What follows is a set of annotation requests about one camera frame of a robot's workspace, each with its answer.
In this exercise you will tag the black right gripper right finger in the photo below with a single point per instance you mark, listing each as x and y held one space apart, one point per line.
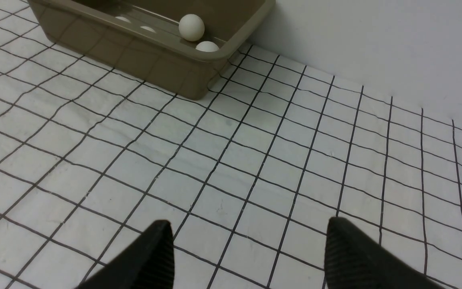
353 260

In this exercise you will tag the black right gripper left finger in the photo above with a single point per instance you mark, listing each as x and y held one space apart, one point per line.
147 263

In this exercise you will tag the white ping-pong ball with logo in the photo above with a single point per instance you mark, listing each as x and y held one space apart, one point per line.
191 27

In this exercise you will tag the white black-grid tablecloth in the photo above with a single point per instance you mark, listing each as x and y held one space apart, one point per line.
248 176

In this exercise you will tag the olive green plastic bin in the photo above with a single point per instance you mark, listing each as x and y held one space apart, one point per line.
150 46

